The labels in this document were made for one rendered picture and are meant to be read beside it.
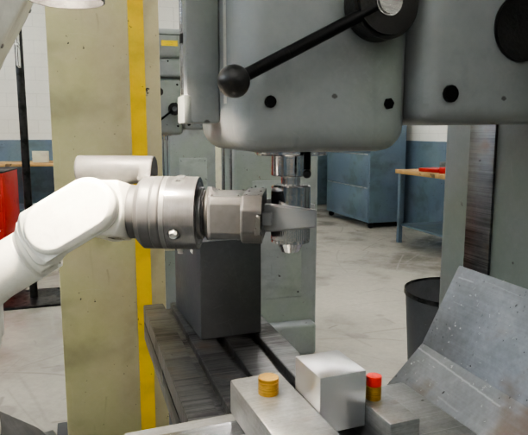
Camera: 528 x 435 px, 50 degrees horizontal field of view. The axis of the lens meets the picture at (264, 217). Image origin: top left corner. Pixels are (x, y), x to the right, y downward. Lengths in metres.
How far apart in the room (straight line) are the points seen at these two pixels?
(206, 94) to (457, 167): 0.53
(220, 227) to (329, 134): 0.17
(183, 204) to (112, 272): 1.78
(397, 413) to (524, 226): 0.40
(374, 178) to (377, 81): 7.34
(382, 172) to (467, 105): 7.37
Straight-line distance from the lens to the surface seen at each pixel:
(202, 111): 0.63
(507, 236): 0.94
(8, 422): 1.75
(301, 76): 0.58
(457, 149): 1.02
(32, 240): 0.69
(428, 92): 0.63
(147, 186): 0.68
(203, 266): 1.05
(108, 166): 0.72
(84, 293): 2.45
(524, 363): 0.87
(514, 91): 0.69
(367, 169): 7.94
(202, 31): 0.64
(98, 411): 2.63
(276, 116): 0.57
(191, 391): 0.90
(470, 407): 0.90
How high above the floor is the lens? 1.33
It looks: 9 degrees down
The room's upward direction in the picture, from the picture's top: straight up
